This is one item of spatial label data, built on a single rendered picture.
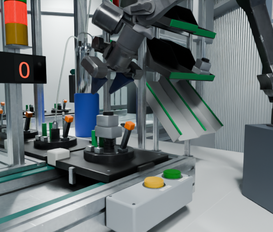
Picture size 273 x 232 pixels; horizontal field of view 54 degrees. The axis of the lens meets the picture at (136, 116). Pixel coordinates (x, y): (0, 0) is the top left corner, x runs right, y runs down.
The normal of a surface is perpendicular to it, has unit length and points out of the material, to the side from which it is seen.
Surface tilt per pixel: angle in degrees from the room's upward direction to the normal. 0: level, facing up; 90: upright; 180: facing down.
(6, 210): 0
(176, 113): 45
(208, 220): 0
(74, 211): 90
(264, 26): 90
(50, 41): 90
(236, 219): 0
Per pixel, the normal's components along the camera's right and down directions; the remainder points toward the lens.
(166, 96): 0.46, -0.65
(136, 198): 0.00, -1.00
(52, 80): 0.23, 0.10
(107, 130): -0.63, 0.07
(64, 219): 0.77, 0.06
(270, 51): 0.00, 0.10
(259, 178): -0.97, 0.02
